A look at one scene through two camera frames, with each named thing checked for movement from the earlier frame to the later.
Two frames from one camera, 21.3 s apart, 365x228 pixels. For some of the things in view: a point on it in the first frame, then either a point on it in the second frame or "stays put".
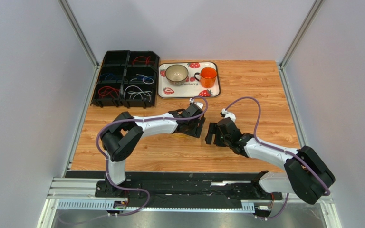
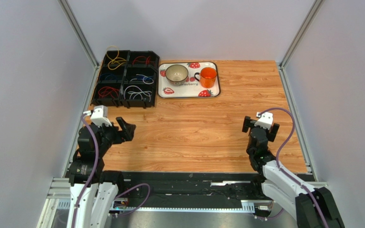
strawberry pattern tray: x=191 y=88 stays put
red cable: x=147 y=61 stays put
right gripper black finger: x=212 y=130 -> x=248 y=123
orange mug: x=208 y=77 stays put
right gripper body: x=218 y=134 -> x=249 y=124
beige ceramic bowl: x=177 y=74 stays put
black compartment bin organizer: x=127 y=79 stays put
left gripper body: x=194 y=130 -> x=110 y=135
